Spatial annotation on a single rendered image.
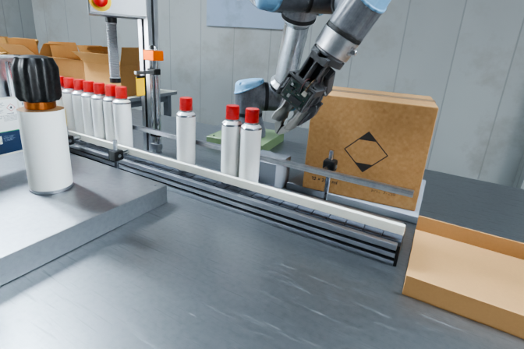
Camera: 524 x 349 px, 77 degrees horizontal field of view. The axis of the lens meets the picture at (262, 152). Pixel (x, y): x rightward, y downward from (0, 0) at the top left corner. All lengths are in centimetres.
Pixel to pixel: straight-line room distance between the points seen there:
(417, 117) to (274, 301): 54
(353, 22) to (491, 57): 262
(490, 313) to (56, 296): 68
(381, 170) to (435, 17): 239
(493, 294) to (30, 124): 96
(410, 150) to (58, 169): 83
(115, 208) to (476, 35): 292
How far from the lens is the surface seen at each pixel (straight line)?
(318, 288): 64
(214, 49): 369
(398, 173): 91
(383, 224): 71
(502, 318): 68
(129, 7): 117
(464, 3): 321
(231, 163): 84
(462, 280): 77
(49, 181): 88
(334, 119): 89
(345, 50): 66
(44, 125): 84
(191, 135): 91
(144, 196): 83
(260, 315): 57
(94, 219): 76
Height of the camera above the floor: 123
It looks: 18 degrees down
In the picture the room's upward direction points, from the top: 4 degrees clockwise
